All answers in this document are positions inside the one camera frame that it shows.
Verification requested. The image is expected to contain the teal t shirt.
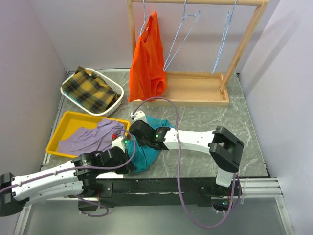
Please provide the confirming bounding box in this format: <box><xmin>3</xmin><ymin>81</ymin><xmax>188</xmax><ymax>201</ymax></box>
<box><xmin>132</xmin><ymin>115</ymin><xmax>174</xmax><ymax>172</ymax></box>

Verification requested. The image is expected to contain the yellow plastic tray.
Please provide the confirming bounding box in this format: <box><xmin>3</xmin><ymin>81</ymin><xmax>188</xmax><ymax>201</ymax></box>
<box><xmin>46</xmin><ymin>111</ymin><xmax>130</xmax><ymax>158</ymax></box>

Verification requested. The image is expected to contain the blue wire hanger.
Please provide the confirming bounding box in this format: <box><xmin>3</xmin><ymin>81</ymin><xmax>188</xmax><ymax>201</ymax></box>
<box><xmin>139</xmin><ymin>0</ymin><xmax>150</xmax><ymax>36</ymax></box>
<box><xmin>212</xmin><ymin>0</ymin><xmax>237</xmax><ymax>74</ymax></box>
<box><xmin>163</xmin><ymin>0</ymin><xmax>201</xmax><ymax>71</ymax></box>

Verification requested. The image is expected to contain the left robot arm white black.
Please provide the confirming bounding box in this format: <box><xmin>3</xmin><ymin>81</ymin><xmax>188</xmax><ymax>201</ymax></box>
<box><xmin>0</xmin><ymin>147</ymin><xmax>134</xmax><ymax>217</ymax></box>

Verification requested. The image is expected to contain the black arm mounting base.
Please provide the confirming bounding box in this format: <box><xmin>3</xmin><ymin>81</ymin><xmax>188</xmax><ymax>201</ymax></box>
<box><xmin>79</xmin><ymin>177</ymin><xmax>232</xmax><ymax>208</ymax></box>

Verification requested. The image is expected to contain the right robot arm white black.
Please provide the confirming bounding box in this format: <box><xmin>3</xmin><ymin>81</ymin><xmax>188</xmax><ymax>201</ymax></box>
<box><xmin>130</xmin><ymin>120</ymin><xmax>244</xmax><ymax>195</ymax></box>

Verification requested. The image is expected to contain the lavender t shirt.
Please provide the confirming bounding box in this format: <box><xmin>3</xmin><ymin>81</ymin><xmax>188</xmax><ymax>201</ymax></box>
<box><xmin>57</xmin><ymin>118</ymin><xmax>125</xmax><ymax>156</ymax></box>

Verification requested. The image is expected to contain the orange t shirt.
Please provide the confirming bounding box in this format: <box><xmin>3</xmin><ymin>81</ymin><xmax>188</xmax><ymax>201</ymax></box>
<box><xmin>129</xmin><ymin>11</ymin><xmax>168</xmax><ymax>102</ymax></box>

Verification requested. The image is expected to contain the yellow plaid shirt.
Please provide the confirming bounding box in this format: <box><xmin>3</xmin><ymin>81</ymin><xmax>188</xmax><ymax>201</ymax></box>
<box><xmin>61</xmin><ymin>66</ymin><xmax>121</xmax><ymax>114</ymax></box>

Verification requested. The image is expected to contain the white plastic basket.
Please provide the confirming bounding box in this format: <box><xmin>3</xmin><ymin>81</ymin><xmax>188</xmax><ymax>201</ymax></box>
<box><xmin>60</xmin><ymin>68</ymin><xmax>125</xmax><ymax>117</ymax></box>

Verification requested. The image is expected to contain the wooden clothes rack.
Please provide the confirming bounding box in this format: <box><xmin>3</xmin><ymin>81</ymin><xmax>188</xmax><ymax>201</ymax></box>
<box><xmin>126</xmin><ymin>0</ymin><xmax>270</xmax><ymax>107</ymax></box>

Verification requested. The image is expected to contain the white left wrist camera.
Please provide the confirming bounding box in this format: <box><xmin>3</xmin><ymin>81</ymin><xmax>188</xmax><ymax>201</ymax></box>
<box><xmin>111</xmin><ymin>135</ymin><xmax>128</xmax><ymax>152</ymax></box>

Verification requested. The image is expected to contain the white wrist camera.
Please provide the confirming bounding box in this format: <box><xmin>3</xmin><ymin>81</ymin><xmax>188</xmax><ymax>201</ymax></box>
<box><xmin>130</xmin><ymin>110</ymin><xmax>147</xmax><ymax>123</ymax></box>
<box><xmin>111</xmin><ymin>135</ymin><xmax>128</xmax><ymax>152</ymax></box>

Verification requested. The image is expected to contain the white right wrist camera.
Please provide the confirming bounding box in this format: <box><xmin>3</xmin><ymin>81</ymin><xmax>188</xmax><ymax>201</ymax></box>
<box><xmin>130</xmin><ymin>110</ymin><xmax>147</xmax><ymax>123</ymax></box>

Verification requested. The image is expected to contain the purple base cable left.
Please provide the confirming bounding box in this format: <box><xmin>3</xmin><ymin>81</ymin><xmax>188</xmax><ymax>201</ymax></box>
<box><xmin>72</xmin><ymin>191</ymin><xmax>109</xmax><ymax>217</ymax></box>

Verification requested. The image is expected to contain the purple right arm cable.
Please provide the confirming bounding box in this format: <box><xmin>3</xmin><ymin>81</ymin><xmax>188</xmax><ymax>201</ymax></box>
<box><xmin>134</xmin><ymin>96</ymin><xmax>243</xmax><ymax>229</ymax></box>

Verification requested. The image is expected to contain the blue wire hanger under orange shirt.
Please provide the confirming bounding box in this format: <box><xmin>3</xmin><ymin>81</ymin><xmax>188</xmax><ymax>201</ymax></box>
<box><xmin>139</xmin><ymin>0</ymin><xmax>150</xmax><ymax>36</ymax></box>

